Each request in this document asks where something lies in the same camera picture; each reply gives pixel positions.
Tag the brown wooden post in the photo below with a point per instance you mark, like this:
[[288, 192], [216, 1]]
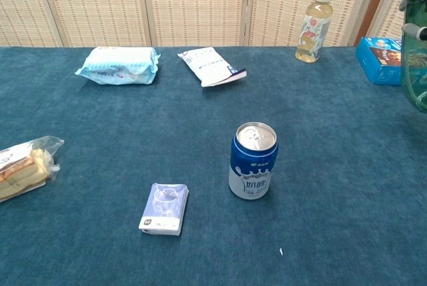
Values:
[[375, 2]]

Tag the bamboo folding screen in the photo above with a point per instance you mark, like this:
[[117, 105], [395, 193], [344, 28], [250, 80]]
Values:
[[197, 6]]

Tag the plastic wrapped cake slices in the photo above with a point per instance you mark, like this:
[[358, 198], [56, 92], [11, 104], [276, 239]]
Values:
[[23, 169]]

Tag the blue cookie box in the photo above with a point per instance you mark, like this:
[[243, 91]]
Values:
[[378, 61]]

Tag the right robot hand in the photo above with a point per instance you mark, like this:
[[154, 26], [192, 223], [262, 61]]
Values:
[[413, 31]]

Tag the blue white drink can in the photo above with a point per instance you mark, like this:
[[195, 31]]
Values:
[[252, 166]]

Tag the white snack bag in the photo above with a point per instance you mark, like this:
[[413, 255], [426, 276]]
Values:
[[211, 66]]

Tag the purple pocket tissue pack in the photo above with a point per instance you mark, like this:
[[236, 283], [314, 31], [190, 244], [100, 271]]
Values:
[[164, 207]]

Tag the blue felt table cover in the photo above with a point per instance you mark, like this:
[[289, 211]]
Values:
[[133, 126]]

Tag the green spray bottle black trigger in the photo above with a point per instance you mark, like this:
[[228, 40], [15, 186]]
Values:
[[415, 62]]

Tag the light blue wet wipes pack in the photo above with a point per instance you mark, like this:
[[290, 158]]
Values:
[[118, 64]]

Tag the yellow tea bottle white cap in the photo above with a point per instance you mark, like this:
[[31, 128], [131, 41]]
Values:
[[313, 32]]

